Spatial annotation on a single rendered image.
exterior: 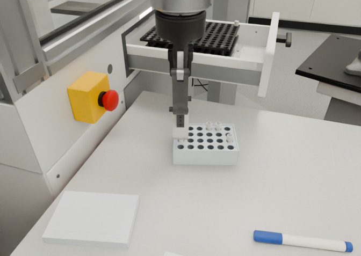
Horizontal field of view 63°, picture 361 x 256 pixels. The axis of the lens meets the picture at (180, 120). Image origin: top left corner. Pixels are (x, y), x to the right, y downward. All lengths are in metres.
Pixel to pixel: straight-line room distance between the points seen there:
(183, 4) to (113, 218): 0.33
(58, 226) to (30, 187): 0.14
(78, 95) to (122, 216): 0.22
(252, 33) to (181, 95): 0.48
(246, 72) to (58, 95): 0.39
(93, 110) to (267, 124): 0.39
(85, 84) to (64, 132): 0.10
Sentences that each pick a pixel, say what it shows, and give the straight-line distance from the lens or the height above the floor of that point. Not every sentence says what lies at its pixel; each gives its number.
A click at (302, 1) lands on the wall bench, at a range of 3.67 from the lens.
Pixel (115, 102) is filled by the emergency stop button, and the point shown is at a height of 0.87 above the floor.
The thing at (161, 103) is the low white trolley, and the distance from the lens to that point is 0.75.
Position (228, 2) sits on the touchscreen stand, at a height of 0.74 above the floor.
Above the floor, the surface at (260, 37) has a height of 0.86.
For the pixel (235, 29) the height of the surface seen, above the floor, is 0.90.
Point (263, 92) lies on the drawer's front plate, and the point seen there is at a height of 0.84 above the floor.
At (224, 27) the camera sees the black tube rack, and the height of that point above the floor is 0.90.
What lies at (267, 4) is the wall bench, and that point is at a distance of 3.67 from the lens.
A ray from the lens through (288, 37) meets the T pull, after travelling 0.77.
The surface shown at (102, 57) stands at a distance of 0.64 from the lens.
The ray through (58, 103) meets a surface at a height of 0.90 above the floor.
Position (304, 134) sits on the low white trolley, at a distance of 0.70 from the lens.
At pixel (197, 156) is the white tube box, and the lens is 0.56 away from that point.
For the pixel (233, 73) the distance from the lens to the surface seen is 0.68.
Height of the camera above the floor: 1.17
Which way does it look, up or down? 36 degrees down
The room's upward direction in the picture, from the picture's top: straight up
